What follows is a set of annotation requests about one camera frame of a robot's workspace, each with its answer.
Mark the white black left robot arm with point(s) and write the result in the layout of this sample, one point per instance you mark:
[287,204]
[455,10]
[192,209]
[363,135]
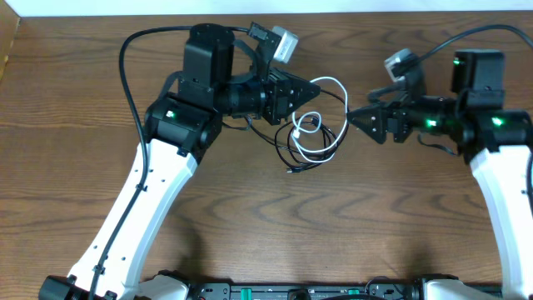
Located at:
[221,76]

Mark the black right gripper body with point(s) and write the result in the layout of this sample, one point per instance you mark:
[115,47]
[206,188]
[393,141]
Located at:
[405,117]

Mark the wooden side panel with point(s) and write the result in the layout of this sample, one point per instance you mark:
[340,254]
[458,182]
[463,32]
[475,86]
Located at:
[8,29]

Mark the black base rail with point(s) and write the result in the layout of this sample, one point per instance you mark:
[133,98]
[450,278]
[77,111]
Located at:
[381,289]

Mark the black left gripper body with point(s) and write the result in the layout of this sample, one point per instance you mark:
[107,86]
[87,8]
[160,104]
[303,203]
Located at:
[274,97]

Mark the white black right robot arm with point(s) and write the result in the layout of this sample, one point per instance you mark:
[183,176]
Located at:
[496,143]

